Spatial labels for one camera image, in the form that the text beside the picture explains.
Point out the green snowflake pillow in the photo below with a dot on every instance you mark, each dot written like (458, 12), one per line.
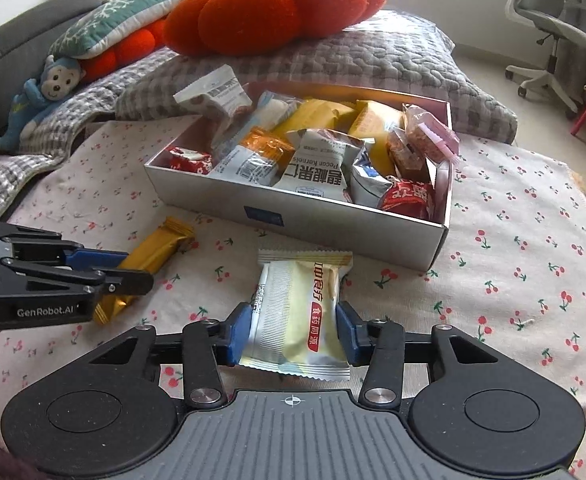
(113, 22)

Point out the grey sofa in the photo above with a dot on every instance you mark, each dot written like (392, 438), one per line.
(13, 35)

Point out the yellow paper snack packet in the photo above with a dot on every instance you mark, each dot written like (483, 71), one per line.
(313, 117)
(375, 120)

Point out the pink clear snack packet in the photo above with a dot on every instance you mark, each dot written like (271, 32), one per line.
(430, 132)

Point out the orange white snack packet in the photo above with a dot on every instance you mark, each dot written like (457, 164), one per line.
(253, 157)

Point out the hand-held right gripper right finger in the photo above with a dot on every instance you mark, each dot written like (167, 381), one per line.
(348, 337)

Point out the blue monkey plush toy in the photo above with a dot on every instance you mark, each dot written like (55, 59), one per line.
(33, 105)

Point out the white office chair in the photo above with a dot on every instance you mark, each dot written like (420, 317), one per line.
(553, 15)

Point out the grey checkered pillow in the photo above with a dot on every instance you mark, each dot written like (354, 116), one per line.
(383, 60)

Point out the small orange pumpkin pillow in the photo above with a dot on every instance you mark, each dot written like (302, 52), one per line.
(123, 52)

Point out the white grey snack packet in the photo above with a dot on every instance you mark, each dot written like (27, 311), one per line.
(213, 95)
(318, 170)

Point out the clear bread packet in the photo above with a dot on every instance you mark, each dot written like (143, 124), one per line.
(273, 110)

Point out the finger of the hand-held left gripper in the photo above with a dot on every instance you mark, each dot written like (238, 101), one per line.
(123, 282)
(98, 260)

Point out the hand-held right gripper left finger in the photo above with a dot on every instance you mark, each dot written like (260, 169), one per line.
(238, 335)

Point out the cream white snack packet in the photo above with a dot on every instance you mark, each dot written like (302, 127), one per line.
(298, 310)

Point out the white box with pink lining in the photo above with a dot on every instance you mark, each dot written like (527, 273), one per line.
(323, 225)

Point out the gold bar snack packet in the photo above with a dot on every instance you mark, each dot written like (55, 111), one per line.
(148, 255)

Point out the red white candy packet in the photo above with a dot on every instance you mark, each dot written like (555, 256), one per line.
(408, 200)
(188, 160)

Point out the cherry print cloth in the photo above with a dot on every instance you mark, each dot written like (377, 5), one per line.
(498, 260)

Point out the grey checkered blanket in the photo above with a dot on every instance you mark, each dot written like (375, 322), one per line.
(48, 145)

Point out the silver blue snack packet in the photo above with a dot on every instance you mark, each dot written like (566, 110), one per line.
(370, 182)

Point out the large orange pumpkin pillow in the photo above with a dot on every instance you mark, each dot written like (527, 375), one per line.
(273, 10)

